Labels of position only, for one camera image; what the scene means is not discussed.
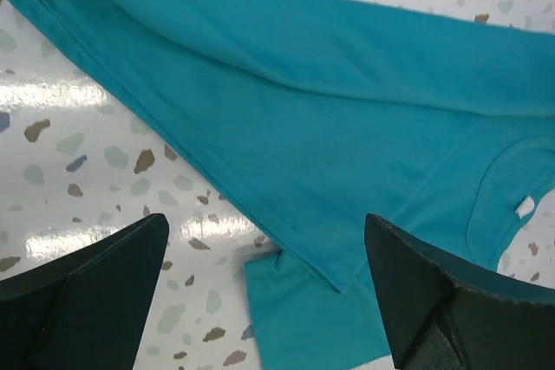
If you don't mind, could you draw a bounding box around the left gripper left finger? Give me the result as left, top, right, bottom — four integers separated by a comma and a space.
1, 213, 169, 370

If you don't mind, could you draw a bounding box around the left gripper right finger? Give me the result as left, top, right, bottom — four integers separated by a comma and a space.
364, 214, 554, 370

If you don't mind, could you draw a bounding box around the teal t shirt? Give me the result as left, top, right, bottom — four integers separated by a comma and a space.
1, 0, 554, 369

